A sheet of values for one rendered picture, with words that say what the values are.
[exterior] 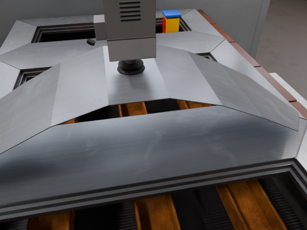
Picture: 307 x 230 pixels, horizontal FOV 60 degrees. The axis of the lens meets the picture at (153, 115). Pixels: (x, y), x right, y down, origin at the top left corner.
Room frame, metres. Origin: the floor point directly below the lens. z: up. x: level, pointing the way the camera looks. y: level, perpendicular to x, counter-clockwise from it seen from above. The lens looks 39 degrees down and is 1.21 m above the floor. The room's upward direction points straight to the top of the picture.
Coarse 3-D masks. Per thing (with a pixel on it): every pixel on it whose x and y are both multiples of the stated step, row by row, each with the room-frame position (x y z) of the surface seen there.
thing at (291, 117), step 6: (258, 84) 0.48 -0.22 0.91; (264, 90) 0.46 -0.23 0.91; (270, 96) 0.44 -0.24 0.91; (276, 102) 0.42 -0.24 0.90; (282, 102) 0.44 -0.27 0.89; (282, 108) 0.40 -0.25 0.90; (288, 108) 0.42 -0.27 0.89; (288, 114) 0.39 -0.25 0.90; (294, 114) 0.40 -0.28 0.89; (288, 120) 0.35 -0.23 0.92; (294, 120) 0.37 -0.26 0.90; (294, 126) 0.34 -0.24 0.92
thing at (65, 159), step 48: (48, 144) 0.37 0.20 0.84; (96, 144) 0.37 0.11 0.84; (144, 144) 0.37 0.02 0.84; (192, 144) 0.37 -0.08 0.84; (240, 144) 0.37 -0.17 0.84; (288, 144) 0.37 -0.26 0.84; (0, 192) 0.26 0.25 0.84; (48, 192) 0.26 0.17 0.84; (96, 192) 0.26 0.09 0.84; (144, 192) 0.27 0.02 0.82
